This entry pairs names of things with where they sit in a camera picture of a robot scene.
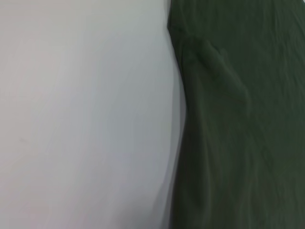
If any dark green shirt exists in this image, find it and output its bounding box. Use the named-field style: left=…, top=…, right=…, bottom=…
left=166, top=0, right=305, bottom=229

